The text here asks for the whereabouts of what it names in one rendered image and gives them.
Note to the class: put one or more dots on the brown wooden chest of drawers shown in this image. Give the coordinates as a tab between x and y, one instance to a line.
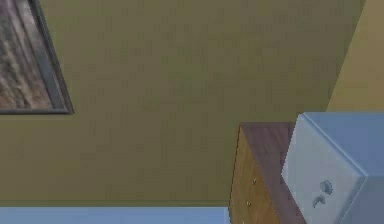
260	173

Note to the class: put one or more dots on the pale blue cabinet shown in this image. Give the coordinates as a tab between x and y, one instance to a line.
333	160

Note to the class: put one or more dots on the grey framed wall picture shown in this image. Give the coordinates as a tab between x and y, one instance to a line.
23	63

